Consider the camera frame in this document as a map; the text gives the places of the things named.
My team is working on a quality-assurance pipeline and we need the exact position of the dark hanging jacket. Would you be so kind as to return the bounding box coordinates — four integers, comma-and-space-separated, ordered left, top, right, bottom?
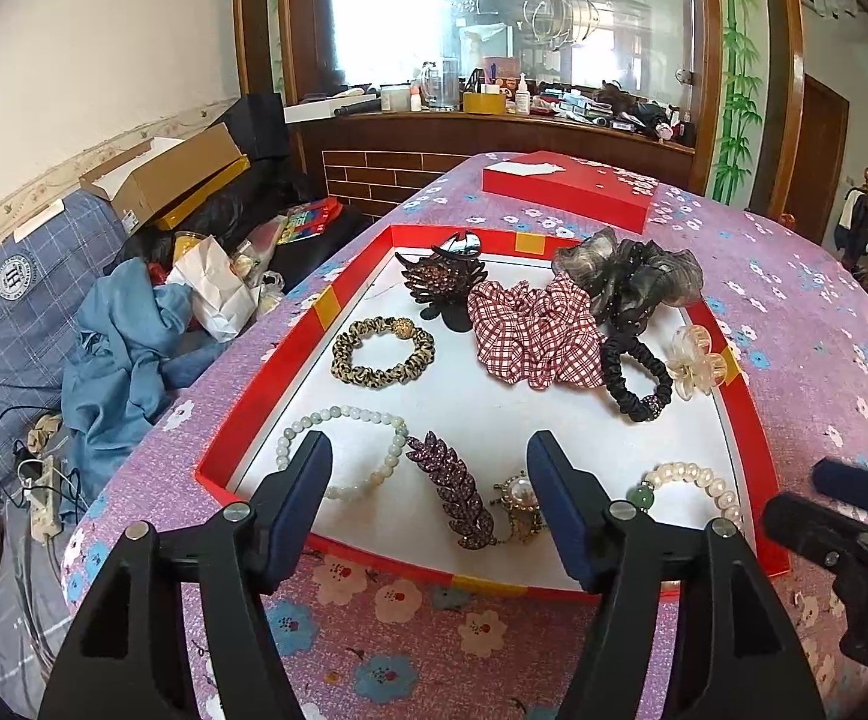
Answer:
834, 187, 868, 252

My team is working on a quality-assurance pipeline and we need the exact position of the clear flower hair clip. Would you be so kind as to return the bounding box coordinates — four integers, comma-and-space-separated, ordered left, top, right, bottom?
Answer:
662, 326, 729, 402

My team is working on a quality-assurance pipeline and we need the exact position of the dark cloth bundle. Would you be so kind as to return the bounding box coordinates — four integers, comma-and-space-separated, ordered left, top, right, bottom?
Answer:
602, 79, 686, 137

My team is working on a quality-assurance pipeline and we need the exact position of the white paper bag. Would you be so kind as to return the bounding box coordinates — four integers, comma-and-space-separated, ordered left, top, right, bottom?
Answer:
166, 234, 262, 342

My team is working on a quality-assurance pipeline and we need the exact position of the wooden door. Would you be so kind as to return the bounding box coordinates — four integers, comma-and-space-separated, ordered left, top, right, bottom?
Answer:
786, 71, 851, 245

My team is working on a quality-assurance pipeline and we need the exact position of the red floral box lid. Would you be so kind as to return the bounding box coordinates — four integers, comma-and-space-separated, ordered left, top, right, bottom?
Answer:
482, 150, 661, 235

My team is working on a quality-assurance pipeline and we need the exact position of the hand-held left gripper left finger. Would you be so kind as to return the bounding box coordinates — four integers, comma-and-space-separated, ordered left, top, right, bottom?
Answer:
36, 431, 334, 720

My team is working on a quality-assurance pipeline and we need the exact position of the black rhinestone claw clip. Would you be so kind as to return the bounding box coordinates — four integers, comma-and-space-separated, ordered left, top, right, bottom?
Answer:
393, 231, 489, 332

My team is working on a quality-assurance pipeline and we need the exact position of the black satin hair tie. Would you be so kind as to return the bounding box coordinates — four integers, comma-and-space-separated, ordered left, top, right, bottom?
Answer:
600, 326, 681, 422

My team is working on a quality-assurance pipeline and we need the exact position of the wooden brick-pattern counter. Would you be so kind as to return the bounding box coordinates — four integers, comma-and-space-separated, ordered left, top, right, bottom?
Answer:
302, 109, 708, 222

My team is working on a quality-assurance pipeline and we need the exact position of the red checked scrunchie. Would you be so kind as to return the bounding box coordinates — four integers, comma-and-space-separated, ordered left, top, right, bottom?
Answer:
467, 277, 606, 391

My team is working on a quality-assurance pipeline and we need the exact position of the green bamboo wall decal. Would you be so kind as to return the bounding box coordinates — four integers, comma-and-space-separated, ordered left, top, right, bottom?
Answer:
707, 0, 768, 203

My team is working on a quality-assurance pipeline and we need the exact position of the brown cardboard box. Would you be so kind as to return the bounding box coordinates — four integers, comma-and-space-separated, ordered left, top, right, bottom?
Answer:
77, 122, 244, 230

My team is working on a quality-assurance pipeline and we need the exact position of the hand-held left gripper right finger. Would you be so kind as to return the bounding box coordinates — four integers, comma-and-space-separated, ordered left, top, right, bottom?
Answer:
527, 431, 828, 720

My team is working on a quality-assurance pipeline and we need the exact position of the red box tray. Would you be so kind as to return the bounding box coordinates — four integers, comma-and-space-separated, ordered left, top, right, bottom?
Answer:
195, 223, 791, 601

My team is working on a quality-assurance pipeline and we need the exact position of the pale jade bead bracelet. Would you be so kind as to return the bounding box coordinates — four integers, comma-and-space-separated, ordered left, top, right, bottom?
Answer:
276, 406, 411, 500

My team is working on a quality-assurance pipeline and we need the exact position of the blue plaid pillow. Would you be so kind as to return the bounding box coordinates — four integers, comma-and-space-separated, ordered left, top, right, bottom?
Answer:
0, 191, 135, 466

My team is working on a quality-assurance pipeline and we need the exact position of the gold pearl brooch hair tie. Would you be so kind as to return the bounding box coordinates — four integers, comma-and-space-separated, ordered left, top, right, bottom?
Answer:
489, 469, 555, 545

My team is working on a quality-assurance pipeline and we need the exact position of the yellow flat box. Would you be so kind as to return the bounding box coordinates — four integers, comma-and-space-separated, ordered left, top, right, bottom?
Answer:
155, 156, 253, 232

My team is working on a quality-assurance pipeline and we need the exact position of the white pearl bracelet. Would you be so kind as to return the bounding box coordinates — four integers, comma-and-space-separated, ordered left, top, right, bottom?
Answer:
632, 461, 746, 541

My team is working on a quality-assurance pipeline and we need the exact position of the black plastic bag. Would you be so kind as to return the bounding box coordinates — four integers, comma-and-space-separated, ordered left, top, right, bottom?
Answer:
122, 157, 371, 293

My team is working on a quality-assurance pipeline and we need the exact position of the colourful printed package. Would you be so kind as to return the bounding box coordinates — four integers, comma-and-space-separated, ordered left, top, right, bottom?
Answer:
276, 199, 345, 245

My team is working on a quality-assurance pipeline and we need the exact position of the clear glass pitcher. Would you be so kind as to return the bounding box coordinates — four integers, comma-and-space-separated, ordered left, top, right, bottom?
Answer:
422, 58, 463, 112

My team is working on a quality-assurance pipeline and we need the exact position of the leopard print hair tie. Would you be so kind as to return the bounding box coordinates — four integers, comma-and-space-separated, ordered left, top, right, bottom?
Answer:
331, 315, 436, 391

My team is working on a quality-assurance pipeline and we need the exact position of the blue cloth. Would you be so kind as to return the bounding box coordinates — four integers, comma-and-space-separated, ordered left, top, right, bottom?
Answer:
61, 256, 206, 522

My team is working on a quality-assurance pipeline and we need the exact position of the sheer black organza scrunchie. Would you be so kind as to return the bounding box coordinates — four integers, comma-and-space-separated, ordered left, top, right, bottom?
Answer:
552, 226, 705, 331

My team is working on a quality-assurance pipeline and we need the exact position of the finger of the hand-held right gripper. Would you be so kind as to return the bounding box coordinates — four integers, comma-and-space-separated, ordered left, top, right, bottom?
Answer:
762, 493, 868, 601
810, 456, 868, 520

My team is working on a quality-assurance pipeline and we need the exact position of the white flat box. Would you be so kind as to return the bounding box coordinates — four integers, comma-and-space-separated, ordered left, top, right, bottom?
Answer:
284, 94, 375, 125

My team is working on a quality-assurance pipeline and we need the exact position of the arched glass partition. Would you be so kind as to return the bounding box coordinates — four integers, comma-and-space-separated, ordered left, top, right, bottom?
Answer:
284, 0, 720, 113

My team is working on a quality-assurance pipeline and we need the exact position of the purple rhinestone leaf hair clip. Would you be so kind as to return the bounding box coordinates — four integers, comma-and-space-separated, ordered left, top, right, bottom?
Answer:
405, 431, 506, 550

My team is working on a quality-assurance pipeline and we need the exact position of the white power strip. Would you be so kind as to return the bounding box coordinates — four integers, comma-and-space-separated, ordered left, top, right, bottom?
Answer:
17, 454, 67, 541

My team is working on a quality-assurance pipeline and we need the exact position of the grey blanket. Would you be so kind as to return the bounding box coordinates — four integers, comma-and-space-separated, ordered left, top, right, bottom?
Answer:
0, 502, 75, 720

